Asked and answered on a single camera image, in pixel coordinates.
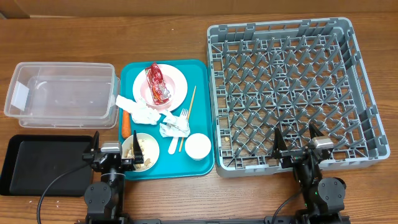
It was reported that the clear plastic bin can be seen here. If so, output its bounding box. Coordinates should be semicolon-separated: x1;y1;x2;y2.
4;62;120;129

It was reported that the white plastic fork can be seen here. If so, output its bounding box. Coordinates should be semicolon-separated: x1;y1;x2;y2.
168;109;188;155

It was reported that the grey dishwasher rack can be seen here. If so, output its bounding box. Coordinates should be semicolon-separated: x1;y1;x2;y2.
206;17;391;177

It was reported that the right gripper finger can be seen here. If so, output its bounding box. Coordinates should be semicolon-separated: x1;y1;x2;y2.
272;128;287;157
309;123;325;145

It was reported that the black plastic tray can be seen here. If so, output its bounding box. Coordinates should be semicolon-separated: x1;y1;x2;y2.
1;134;93;197

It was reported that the pink bowl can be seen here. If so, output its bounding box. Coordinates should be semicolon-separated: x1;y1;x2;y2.
140;75;175;109

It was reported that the red snack wrapper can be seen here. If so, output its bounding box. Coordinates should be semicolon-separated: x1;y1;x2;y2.
145;62;171;105

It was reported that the white paper cup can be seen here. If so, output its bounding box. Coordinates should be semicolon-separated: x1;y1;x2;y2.
185;133;211;161

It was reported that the white napkin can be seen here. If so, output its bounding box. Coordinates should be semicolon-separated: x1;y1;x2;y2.
159;110;190;138
116;95;161;125

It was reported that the teal plastic tray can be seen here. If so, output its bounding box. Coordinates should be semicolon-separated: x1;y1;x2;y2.
119;59;215;180

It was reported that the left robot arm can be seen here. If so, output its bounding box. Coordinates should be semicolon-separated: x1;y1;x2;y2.
82;132;144;223

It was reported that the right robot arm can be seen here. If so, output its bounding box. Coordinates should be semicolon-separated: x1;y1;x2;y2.
264;123;350;224

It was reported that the orange carrot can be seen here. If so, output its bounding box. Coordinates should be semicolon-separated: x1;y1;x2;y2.
121;110;131;139

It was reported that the cream bowl with nuts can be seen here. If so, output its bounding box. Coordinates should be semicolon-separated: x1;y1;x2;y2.
122;133;160;172

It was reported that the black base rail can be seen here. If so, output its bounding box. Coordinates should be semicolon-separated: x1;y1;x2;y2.
74;214;351;224

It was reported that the wooden chopstick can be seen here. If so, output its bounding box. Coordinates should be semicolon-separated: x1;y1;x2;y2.
178;86;197;152

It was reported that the white round plate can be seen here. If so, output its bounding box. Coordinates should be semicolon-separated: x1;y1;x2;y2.
132;64;188;113

